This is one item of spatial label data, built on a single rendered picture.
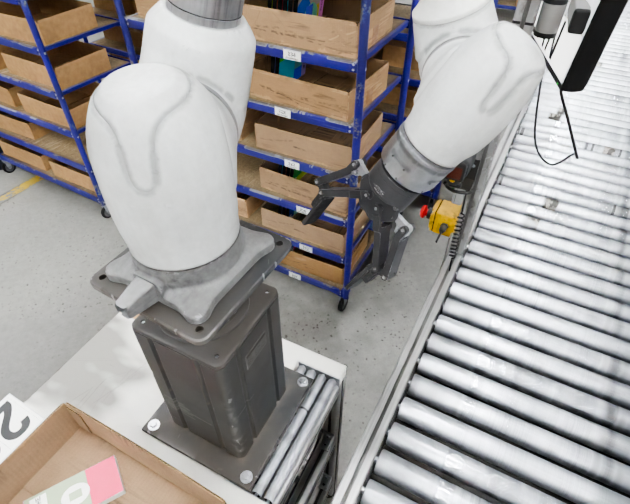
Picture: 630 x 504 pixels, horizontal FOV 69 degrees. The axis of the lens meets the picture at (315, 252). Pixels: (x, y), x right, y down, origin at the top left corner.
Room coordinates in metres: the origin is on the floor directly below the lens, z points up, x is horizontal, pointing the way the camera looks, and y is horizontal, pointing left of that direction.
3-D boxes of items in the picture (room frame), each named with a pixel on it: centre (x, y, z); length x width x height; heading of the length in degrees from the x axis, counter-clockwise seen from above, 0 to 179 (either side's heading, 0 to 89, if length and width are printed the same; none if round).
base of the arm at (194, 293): (0.47, 0.19, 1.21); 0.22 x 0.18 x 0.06; 149
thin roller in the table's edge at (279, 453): (0.44, 0.05, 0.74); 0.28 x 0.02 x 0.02; 153
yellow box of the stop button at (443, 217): (0.98, -0.34, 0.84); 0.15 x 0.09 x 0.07; 152
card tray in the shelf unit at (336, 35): (1.62, -0.02, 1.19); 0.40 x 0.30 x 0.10; 62
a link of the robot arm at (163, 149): (0.49, 0.19, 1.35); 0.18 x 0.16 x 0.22; 1
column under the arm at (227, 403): (0.49, 0.18, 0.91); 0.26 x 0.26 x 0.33; 63
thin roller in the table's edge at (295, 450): (0.42, 0.02, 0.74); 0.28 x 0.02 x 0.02; 153
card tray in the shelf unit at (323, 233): (1.61, -0.01, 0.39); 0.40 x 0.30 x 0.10; 62
